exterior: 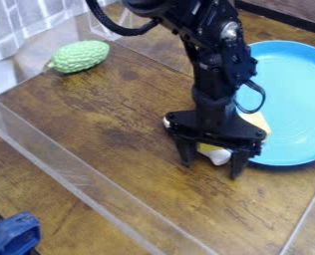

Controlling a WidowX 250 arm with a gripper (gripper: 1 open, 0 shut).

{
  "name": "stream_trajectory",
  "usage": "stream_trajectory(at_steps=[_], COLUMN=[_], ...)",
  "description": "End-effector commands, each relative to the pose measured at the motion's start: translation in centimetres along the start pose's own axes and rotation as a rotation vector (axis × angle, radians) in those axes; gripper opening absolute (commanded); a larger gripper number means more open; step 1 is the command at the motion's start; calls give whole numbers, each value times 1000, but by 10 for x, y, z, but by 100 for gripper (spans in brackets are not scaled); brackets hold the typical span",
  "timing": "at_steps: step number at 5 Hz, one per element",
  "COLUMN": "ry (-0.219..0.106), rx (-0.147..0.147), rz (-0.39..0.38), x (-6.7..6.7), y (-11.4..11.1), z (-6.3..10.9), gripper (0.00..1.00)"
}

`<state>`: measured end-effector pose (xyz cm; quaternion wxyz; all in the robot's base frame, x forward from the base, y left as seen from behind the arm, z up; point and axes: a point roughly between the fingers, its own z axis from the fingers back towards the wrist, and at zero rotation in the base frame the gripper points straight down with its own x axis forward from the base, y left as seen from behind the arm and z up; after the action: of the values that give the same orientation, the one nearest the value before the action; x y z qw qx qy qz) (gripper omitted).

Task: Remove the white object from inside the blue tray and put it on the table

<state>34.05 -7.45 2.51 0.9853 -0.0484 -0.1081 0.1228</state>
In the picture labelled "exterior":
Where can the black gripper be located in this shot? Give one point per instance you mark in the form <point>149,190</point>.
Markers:
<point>214,124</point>

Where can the white wooden fish toy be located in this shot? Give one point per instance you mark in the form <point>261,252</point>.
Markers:
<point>217,154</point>

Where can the yellow butter block toy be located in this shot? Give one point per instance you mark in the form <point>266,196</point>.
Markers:
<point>254,119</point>

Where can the blue round plastic tray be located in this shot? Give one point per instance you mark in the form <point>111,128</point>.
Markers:
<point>285,75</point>

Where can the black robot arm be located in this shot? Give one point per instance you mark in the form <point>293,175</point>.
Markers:
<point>211,35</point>

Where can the clear acrylic barrier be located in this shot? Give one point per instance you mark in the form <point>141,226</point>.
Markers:
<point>155,233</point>

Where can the green bumpy gourd toy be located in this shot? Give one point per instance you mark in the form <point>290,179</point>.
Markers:
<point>79,56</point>

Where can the white checkered cloth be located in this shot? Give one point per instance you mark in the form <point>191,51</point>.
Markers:
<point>27,17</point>

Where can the clear acrylic corner bracket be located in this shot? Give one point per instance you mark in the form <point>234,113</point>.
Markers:
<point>112,30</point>

